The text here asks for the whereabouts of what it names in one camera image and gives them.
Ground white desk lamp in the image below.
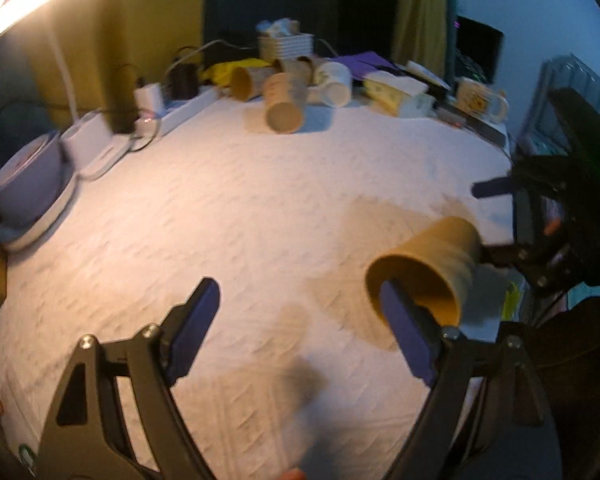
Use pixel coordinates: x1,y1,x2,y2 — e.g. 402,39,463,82
0,0,134,167

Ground black power adapter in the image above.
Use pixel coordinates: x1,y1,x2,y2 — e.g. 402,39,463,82
169,63,199,101

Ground plain brown paper cup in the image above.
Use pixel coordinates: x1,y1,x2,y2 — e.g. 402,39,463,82
365,216,482,326

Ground yellow plastic bag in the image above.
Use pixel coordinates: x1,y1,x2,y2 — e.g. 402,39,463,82
201,58,271,88

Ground operator's fingertip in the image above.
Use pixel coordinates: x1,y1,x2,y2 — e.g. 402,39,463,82
278,468,306,480

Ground purple cloth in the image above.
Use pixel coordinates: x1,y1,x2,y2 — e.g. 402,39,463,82
332,51,398,80

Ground white paper cup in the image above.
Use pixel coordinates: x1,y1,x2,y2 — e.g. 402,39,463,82
314,61,352,108

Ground brown paper cup at back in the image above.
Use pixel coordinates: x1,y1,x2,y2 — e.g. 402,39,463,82
230,66,276,102

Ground white power strip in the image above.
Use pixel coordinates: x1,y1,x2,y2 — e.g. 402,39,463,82
134,86,221,139

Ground black monitor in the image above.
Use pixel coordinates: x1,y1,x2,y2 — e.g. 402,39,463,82
455,16,504,84

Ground blue-grey bowl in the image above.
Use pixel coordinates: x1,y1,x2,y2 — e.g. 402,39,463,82
0,130,64,228

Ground white woven basket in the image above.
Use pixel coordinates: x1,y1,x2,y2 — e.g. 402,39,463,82
256,18,314,63

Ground yellow curtain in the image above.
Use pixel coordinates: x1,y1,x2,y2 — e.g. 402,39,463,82
24,0,449,106

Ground patterned brown paper cup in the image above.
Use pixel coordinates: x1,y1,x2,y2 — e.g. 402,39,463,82
263,72,309,133

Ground yellow tissue box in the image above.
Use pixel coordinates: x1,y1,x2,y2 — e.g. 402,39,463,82
363,70,434,119

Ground white textured tablecloth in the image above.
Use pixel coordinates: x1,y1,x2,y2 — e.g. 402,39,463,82
0,99,512,479

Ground white charger plug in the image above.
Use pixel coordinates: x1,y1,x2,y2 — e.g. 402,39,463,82
133,82,166,117

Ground white scalloped plate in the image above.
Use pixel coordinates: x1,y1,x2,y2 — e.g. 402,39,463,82
0,165,78,252

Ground white ceramic mug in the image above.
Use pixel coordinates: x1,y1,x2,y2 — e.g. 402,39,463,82
455,77,509,124

